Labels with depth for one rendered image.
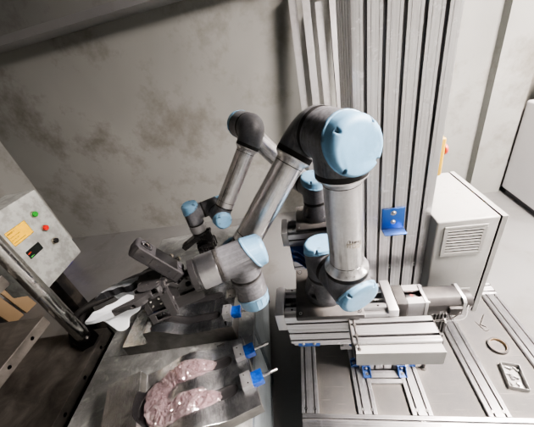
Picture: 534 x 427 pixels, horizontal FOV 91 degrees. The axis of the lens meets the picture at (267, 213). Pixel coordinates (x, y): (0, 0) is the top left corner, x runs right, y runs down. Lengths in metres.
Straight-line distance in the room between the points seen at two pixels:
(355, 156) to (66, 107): 3.58
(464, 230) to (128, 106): 3.18
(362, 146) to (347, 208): 0.14
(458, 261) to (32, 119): 4.18
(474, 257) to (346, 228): 0.64
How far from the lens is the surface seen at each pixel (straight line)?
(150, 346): 1.36
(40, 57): 3.86
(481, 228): 1.09
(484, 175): 3.67
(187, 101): 3.12
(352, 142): 0.51
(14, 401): 1.72
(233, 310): 1.21
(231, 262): 0.55
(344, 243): 0.65
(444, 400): 1.80
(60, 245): 1.72
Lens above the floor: 1.80
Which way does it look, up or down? 31 degrees down
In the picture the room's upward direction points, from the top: 13 degrees counter-clockwise
